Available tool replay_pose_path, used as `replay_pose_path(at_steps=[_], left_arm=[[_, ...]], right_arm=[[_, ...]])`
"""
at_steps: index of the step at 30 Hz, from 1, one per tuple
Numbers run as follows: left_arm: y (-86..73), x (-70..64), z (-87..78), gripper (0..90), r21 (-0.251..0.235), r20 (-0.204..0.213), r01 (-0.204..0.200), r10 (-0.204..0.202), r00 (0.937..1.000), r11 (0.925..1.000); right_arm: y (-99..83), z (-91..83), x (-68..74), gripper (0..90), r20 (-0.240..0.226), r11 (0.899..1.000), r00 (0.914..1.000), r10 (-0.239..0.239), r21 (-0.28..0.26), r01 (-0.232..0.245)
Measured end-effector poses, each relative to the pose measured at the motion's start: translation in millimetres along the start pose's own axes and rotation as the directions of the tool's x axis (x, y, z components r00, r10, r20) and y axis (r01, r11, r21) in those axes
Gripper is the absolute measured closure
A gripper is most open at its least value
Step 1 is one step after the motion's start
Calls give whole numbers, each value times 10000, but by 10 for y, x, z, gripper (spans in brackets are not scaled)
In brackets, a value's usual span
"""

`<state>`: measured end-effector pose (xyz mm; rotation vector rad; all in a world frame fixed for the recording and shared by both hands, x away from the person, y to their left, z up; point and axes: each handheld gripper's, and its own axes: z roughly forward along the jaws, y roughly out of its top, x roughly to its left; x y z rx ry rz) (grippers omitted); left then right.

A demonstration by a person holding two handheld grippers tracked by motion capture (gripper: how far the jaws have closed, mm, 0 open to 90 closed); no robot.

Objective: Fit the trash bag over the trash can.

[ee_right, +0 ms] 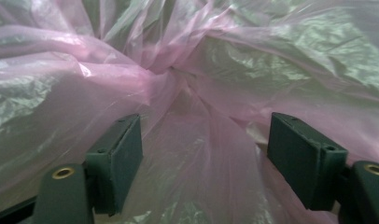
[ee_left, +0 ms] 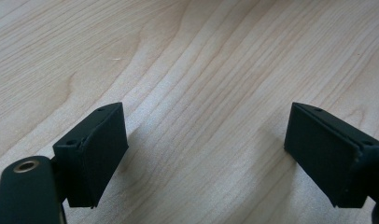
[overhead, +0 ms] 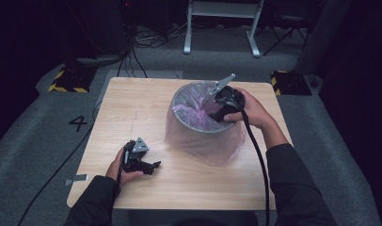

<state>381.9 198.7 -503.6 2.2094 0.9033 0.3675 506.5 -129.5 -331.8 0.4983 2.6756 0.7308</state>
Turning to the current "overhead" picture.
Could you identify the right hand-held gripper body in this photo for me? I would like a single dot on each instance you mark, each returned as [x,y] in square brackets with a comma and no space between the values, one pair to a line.
[228,99]

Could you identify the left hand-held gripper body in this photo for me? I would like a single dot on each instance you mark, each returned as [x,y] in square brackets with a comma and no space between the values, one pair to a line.
[134,157]

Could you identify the green plastic bin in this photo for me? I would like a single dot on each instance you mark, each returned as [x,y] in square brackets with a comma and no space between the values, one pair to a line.
[192,138]

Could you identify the pink plastic bag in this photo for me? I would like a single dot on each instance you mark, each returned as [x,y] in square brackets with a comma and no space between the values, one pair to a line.
[211,150]

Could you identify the person's left hand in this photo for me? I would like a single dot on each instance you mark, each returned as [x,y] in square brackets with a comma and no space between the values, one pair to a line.
[117,169]

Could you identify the person's right hand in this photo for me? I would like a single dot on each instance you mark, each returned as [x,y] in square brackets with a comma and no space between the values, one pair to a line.
[255,111]

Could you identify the grey tape strip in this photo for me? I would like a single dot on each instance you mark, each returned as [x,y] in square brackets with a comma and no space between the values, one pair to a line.
[76,179]

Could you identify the yellow black striped base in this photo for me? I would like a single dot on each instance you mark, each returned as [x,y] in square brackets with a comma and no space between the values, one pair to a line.
[291,83]
[73,80]

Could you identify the black tripod stand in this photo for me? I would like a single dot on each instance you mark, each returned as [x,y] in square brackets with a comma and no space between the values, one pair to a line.
[289,23]

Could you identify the grey curtain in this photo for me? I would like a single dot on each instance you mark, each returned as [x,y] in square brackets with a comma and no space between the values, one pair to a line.
[321,37]

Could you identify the white metal stand frame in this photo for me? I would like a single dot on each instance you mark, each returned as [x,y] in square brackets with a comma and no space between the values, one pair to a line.
[222,9]

